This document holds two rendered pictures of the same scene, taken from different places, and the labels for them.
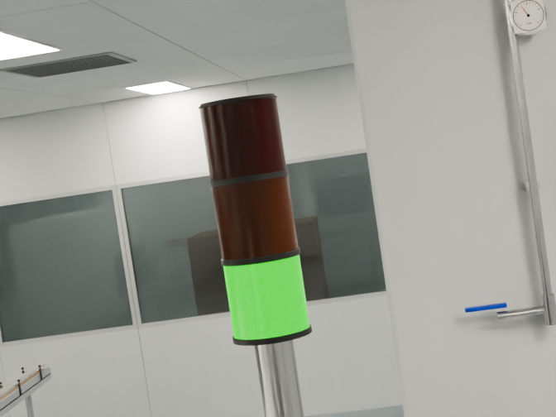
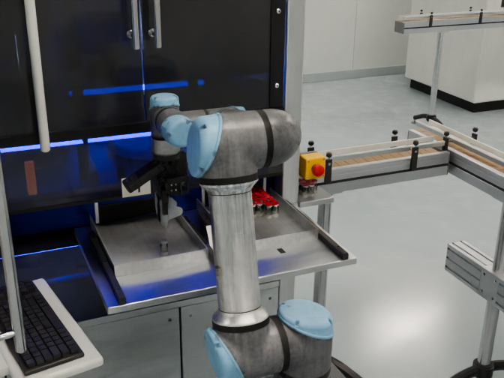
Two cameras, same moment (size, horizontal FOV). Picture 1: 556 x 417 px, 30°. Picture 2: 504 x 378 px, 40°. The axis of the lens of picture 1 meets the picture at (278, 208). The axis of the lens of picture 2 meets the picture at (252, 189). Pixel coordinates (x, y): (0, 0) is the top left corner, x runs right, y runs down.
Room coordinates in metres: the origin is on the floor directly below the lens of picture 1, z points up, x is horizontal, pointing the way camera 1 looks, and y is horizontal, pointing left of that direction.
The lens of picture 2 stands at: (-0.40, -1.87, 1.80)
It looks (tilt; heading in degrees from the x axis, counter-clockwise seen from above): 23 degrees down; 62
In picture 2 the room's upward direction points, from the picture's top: 1 degrees clockwise
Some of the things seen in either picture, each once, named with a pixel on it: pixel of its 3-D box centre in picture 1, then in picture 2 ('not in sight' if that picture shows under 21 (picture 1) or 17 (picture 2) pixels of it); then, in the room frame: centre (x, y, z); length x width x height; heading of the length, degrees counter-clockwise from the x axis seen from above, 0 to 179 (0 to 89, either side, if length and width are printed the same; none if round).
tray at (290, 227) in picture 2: not in sight; (254, 217); (0.54, -0.16, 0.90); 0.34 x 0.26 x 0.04; 85
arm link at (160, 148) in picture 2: not in sight; (165, 144); (0.23, -0.23, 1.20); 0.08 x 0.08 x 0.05
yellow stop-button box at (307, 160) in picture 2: not in sight; (310, 165); (0.80, -0.07, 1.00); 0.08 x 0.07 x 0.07; 85
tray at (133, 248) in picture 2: not in sight; (145, 236); (0.20, -0.13, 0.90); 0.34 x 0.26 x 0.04; 85
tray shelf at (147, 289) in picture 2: not in sight; (210, 245); (0.36, -0.22, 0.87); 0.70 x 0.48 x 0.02; 175
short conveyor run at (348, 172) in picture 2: not in sight; (362, 161); (1.10, 0.04, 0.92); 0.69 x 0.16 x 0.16; 175
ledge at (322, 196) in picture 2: not in sight; (307, 194); (0.82, -0.03, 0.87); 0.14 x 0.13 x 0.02; 85
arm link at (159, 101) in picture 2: not in sight; (165, 116); (0.23, -0.24, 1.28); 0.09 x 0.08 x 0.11; 83
